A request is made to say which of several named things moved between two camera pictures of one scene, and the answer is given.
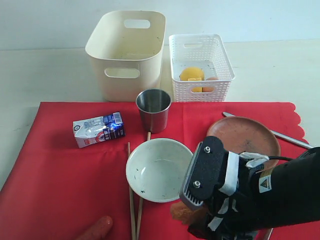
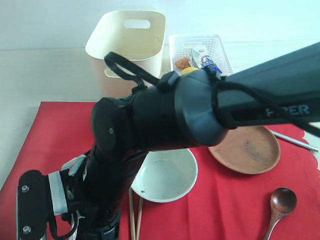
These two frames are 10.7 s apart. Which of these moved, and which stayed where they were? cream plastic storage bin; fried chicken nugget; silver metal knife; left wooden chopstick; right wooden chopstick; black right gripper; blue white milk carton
Moved: black right gripper; fried chicken nugget; blue white milk carton
Stayed: left wooden chopstick; silver metal knife; right wooden chopstick; cream plastic storage bin
